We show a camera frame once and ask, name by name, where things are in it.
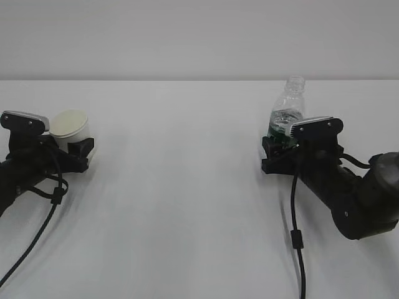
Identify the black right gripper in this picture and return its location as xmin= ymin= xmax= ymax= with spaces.
xmin=261 ymin=136 xmax=344 ymax=185

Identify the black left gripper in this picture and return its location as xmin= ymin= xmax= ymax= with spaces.
xmin=6 ymin=133 xmax=95 ymax=178

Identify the white paper cup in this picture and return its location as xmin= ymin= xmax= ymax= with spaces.
xmin=49 ymin=109 xmax=93 ymax=152

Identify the clear green-label water bottle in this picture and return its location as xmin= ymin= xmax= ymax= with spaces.
xmin=267 ymin=75 xmax=305 ymax=148

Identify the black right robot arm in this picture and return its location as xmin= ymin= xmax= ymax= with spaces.
xmin=262 ymin=136 xmax=398 ymax=240

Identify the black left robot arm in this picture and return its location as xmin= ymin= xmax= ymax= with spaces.
xmin=1 ymin=133 xmax=95 ymax=213

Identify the black left camera cable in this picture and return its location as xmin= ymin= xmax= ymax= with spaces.
xmin=0 ymin=146 xmax=69 ymax=287

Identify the black camera cable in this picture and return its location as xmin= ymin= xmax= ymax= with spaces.
xmin=0 ymin=146 xmax=69 ymax=287
xmin=289 ymin=146 xmax=308 ymax=299

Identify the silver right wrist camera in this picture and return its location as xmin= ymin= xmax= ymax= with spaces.
xmin=286 ymin=116 xmax=344 ymax=141

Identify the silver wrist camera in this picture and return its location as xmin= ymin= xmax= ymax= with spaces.
xmin=1 ymin=110 xmax=50 ymax=136
xmin=286 ymin=116 xmax=344 ymax=141

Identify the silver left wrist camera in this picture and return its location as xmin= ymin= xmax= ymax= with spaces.
xmin=1 ymin=110 xmax=50 ymax=136

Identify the black right camera cable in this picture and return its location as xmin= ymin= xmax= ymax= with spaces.
xmin=289 ymin=146 xmax=308 ymax=299

